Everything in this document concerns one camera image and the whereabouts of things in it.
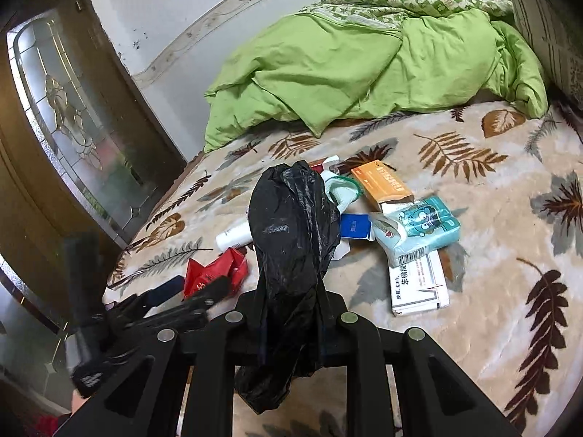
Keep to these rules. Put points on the white small bottle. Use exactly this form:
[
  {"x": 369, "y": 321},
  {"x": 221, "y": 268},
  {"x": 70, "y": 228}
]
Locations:
[{"x": 232, "y": 238}]

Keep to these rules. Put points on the teal tissue pack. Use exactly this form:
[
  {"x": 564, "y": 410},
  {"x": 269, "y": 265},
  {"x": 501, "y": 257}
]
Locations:
[{"x": 423, "y": 225}]

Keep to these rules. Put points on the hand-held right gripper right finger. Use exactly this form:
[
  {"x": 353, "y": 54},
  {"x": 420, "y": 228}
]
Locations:
[{"x": 364, "y": 350}]

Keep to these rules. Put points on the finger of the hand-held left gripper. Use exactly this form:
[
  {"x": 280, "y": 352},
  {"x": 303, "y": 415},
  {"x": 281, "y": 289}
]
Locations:
[
  {"x": 166, "y": 291},
  {"x": 205, "y": 291}
]

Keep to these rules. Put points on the blue and white medicine box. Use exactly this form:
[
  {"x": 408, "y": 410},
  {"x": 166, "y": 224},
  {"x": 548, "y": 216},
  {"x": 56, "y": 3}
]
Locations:
[{"x": 356, "y": 226}]

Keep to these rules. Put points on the wooden door with glass panel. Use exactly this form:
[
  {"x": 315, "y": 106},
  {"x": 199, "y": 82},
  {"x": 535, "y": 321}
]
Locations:
[{"x": 59, "y": 114}]

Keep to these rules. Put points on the beige patterned pillow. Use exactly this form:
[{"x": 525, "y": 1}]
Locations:
[{"x": 546, "y": 27}]

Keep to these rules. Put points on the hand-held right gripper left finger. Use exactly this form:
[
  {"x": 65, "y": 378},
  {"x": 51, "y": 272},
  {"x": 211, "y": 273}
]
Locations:
[{"x": 214, "y": 346}]

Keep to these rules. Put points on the green duvet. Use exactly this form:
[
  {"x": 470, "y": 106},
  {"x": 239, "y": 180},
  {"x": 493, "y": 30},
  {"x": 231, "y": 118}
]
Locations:
[{"x": 355, "y": 68}]

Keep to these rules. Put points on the person's left forearm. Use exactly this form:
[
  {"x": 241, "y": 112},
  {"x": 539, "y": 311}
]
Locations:
[{"x": 52, "y": 425}]

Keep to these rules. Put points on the leaf print blanket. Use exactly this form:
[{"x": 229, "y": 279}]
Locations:
[{"x": 492, "y": 218}]

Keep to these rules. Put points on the mint green packet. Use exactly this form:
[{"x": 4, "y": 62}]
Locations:
[{"x": 342, "y": 191}]

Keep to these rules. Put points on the orange box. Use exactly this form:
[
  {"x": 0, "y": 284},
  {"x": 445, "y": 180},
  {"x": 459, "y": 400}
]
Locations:
[{"x": 380, "y": 182}]

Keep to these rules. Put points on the red and white small carton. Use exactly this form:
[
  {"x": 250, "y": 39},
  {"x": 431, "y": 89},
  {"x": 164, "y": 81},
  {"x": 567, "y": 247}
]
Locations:
[{"x": 324, "y": 164}]

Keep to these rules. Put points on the red crumpled packet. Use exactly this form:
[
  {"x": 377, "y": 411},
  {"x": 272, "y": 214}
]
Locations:
[{"x": 214, "y": 273}]

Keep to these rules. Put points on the black plastic bag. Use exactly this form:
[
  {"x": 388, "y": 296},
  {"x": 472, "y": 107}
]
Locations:
[{"x": 287, "y": 246}]

